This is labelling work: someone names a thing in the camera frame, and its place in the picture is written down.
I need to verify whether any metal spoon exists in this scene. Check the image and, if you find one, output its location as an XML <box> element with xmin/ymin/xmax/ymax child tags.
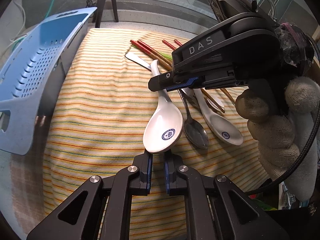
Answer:
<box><xmin>125</xmin><ymin>52</ymin><xmax>209</xmax><ymax>149</ymax></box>

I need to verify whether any yellow striped cloth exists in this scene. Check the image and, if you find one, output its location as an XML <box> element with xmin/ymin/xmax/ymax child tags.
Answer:
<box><xmin>41</xmin><ymin>28</ymin><xmax>271</xmax><ymax>240</ymax></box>

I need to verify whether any white cable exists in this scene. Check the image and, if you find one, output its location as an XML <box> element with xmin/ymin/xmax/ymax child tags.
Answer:
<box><xmin>10</xmin><ymin>0</ymin><xmax>27</xmax><ymax>43</ymax></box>

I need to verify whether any right hand in knit glove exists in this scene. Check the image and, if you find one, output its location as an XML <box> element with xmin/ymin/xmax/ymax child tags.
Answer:
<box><xmin>235</xmin><ymin>76</ymin><xmax>320</xmax><ymax>203</ymax></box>

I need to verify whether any blue plastic drainer basket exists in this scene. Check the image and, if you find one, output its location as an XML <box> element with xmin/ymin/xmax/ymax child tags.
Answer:
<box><xmin>1</xmin><ymin>7</ymin><xmax>96</xmax><ymax>155</ymax></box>

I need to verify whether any green plastic spoon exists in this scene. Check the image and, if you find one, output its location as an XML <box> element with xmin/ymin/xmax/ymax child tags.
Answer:
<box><xmin>160</xmin><ymin>53</ymin><xmax>172</xmax><ymax>61</ymax></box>

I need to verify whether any white plastic spoon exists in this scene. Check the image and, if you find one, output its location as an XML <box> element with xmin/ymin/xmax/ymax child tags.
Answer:
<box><xmin>207</xmin><ymin>94</ymin><xmax>225</xmax><ymax>111</ymax></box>

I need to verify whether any white ceramic spoon with logo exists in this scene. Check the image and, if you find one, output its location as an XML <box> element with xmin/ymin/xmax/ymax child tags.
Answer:
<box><xmin>142</xmin><ymin>59</ymin><xmax>185</xmax><ymax>155</ymax></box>

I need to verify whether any black tripod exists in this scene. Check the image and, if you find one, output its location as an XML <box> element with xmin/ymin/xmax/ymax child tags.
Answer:
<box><xmin>92</xmin><ymin>0</ymin><xmax>120</xmax><ymax>28</ymax></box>

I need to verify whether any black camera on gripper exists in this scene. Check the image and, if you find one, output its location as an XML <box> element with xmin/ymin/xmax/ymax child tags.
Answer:
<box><xmin>207</xmin><ymin>0</ymin><xmax>258</xmax><ymax>22</ymax></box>

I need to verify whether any red-tipped wooden chopstick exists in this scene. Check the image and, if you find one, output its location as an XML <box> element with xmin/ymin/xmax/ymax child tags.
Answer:
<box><xmin>137</xmin><ymin>40</ymin><xmax>225</xmax><ymax>113</ymax></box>
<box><xmin>162</xmin><ymin>40</ymin><xmax>176</xmax><ymax>50</ymax></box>
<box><xmin>130</xmin><ymin>40</ymin><xmax>170</xmax><ymax>70</ymax></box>

